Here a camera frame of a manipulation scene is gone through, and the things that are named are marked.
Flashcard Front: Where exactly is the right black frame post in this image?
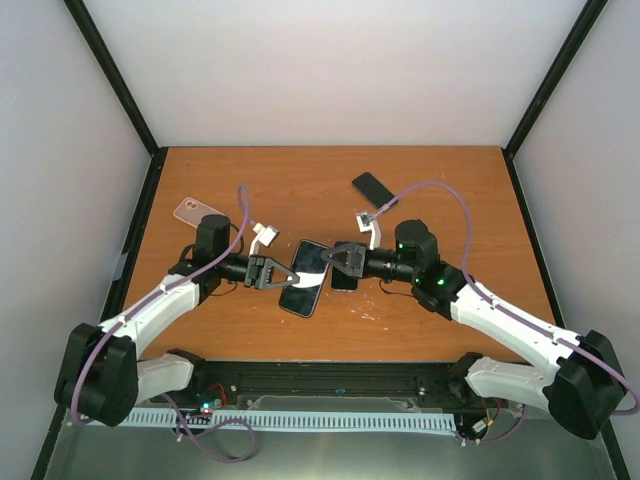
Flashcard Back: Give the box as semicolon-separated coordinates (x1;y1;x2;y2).
503;0;610;156

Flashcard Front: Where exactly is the left black frame post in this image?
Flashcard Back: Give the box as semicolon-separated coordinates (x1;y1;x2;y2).
62;0;162;157

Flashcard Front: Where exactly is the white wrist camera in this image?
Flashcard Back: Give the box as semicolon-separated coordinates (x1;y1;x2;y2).
249;222;279;256
356;212;382;250

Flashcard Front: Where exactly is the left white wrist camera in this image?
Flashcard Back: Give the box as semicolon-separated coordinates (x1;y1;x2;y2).
249;222;279;256

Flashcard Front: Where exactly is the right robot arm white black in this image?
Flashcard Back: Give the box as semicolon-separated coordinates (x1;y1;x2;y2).
321;220;629;440

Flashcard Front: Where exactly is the light blue slotted cable duct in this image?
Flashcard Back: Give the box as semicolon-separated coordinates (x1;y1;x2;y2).
122;409;459;435

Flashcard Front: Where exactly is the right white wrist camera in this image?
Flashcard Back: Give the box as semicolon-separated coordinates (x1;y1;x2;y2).
356;212;382;250

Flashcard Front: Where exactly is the black frame post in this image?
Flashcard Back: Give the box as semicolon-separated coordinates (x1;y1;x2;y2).
503;0;610;156
62;0;162;157

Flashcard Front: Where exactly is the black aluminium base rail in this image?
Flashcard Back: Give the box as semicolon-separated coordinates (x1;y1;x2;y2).
64;359;601;416

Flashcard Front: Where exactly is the black smartphone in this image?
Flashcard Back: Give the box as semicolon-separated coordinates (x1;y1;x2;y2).
278;239;330;317
351;172;398;209

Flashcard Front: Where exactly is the black phone case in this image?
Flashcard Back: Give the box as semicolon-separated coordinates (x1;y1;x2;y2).
277;238;331;319

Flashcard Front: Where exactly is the pink translucent phone case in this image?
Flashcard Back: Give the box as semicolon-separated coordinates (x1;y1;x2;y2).
173;197;222;229

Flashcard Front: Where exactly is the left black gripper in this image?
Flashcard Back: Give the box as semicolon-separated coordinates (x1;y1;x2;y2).
216;250;299;289

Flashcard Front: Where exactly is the metal base plate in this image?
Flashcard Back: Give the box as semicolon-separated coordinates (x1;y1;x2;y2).
39;409;629;479

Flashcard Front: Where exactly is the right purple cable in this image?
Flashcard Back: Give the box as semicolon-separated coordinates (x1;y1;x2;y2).
372;180;640;415

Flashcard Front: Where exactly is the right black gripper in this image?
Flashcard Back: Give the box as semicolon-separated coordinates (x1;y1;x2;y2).
323;241;418;283

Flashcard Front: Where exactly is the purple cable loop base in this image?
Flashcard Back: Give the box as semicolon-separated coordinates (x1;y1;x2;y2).
161;393;259;464

